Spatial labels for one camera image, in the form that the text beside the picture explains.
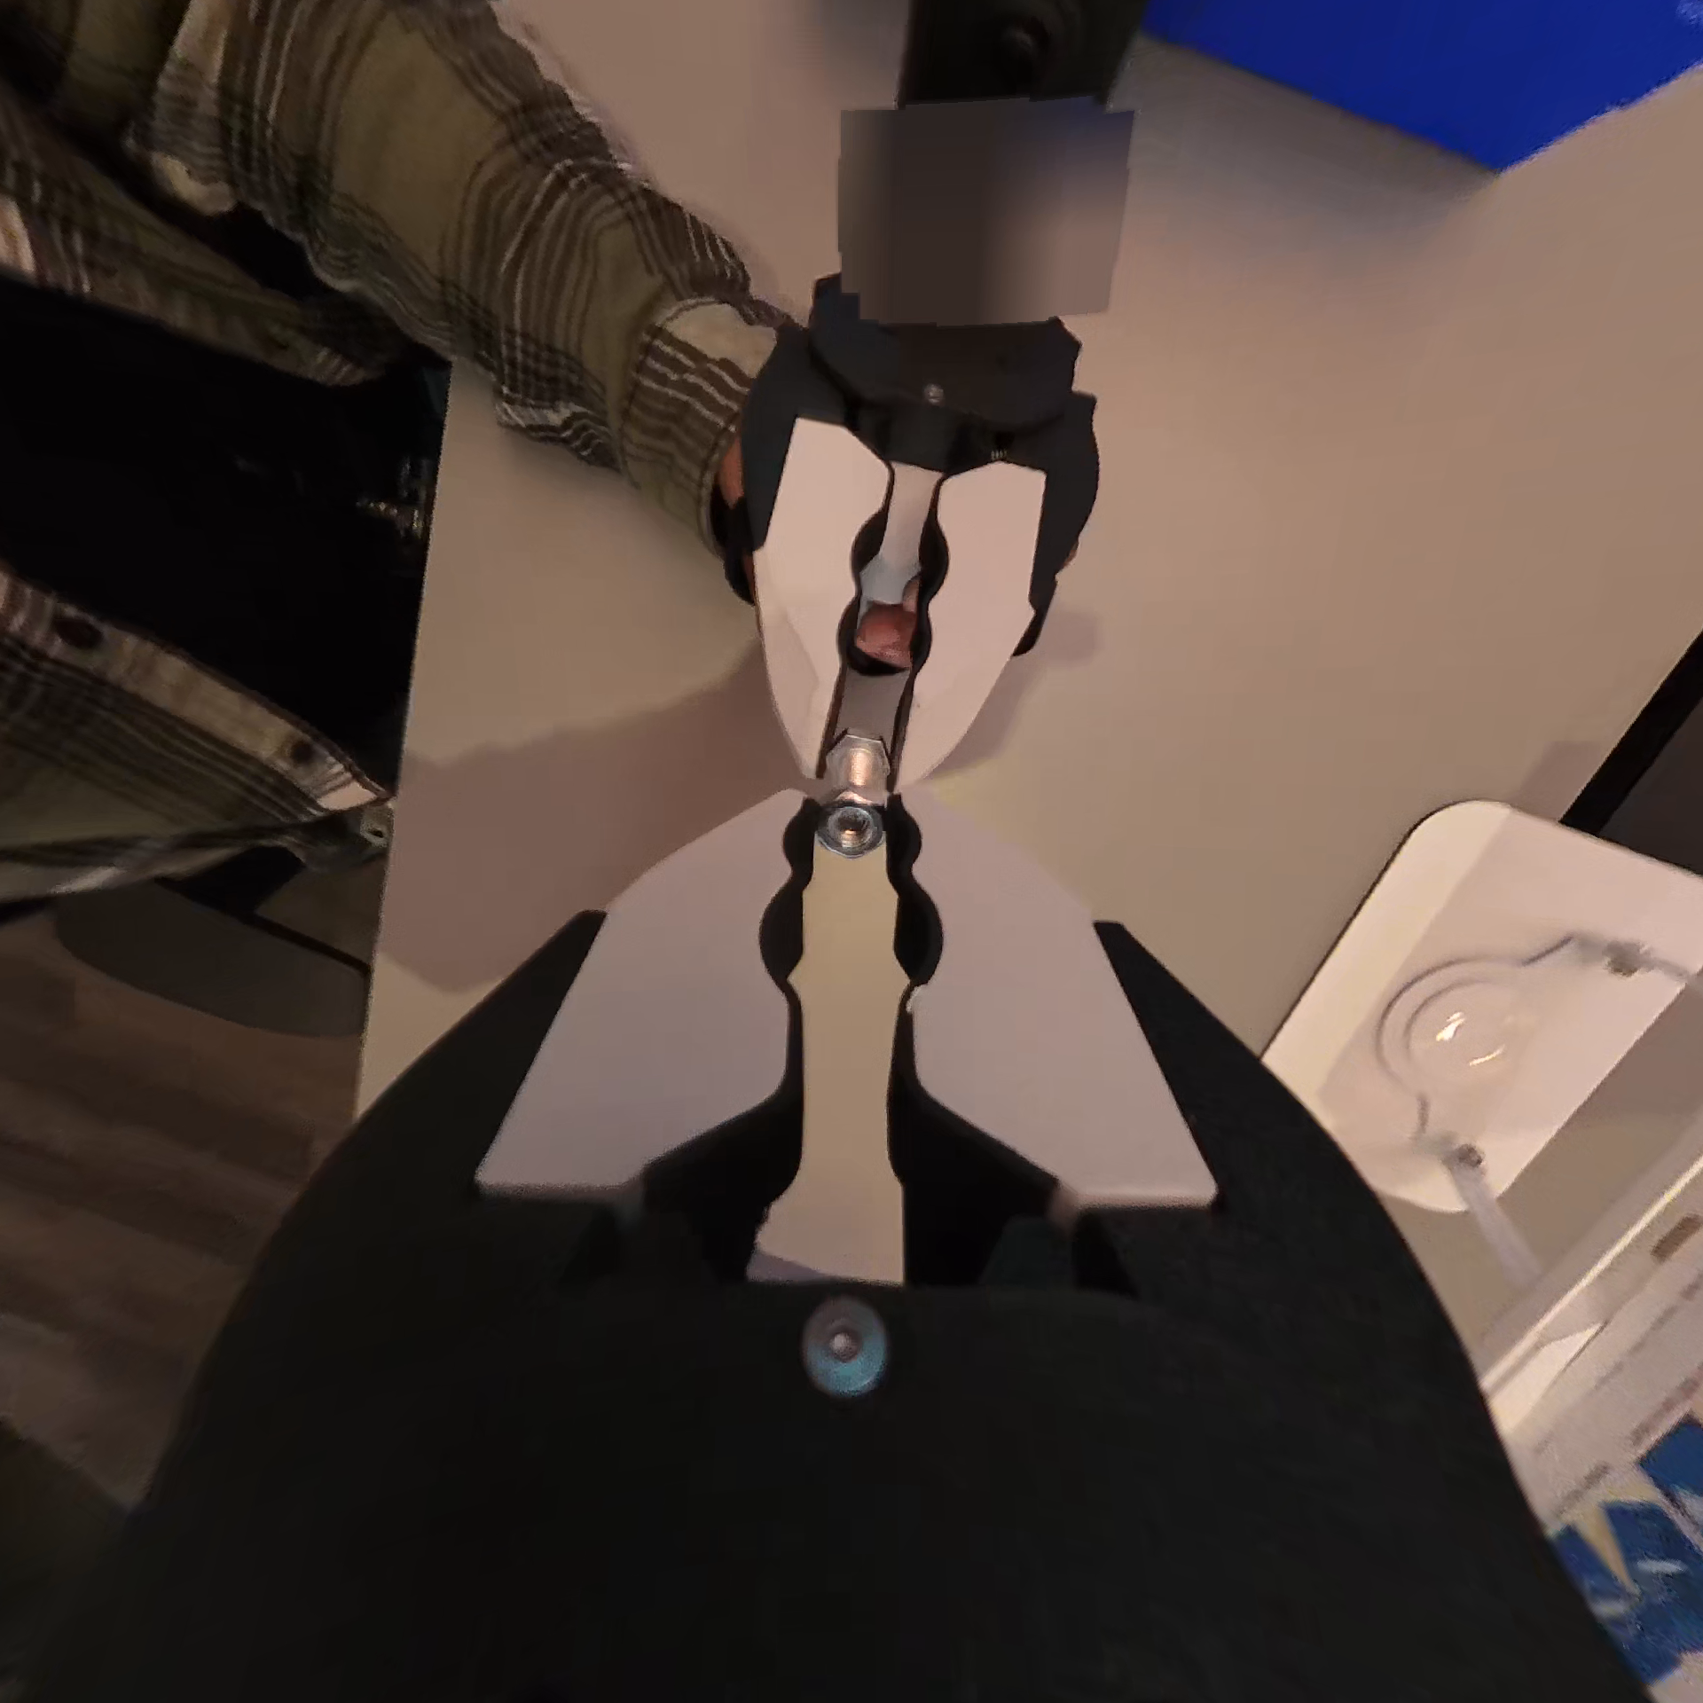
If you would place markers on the blue plastic parts bin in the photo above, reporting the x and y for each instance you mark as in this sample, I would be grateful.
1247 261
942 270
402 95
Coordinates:
1463 67

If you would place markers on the blue printed paper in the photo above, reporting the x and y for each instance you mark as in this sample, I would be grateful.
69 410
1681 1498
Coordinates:
1636 1571

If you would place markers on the person's dark trousers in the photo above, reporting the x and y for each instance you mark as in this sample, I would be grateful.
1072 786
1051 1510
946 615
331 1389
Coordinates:
201 506

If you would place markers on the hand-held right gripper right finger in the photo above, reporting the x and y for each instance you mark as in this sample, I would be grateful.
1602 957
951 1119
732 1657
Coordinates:
1051 1051

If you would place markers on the steel hex nut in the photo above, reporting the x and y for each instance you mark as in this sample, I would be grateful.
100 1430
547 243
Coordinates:
823 837

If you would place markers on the steel hex bolt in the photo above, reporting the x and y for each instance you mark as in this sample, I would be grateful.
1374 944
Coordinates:
857 760

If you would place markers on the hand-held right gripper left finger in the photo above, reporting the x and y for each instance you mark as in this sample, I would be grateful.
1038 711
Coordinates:
666 1038

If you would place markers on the person's left hand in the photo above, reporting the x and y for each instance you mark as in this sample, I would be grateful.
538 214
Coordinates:
890 632

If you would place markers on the clear acrylic stand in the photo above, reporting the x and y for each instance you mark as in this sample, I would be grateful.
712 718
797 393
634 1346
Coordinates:
1463 1038

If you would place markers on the person's left forearm plaid sleeve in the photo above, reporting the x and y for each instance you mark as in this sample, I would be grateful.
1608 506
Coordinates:
467 227

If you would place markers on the white rectangular tray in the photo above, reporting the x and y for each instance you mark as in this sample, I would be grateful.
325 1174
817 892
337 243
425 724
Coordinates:
1463 867

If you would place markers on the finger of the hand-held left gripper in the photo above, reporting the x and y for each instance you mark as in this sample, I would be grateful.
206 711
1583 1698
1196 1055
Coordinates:
806 573
993 587

